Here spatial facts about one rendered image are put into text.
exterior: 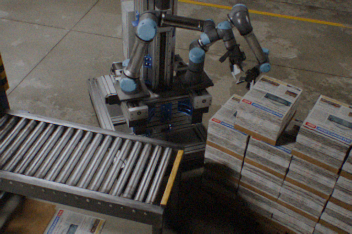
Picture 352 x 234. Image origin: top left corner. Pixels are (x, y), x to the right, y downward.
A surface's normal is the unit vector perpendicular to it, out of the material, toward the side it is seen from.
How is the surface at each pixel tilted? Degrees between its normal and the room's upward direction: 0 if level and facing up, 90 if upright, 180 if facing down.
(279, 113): 3
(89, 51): 0
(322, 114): 1
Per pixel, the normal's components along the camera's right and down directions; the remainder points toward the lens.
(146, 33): 0.04, 0.55
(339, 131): 0.06, -0.76
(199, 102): 0.35, 0.62
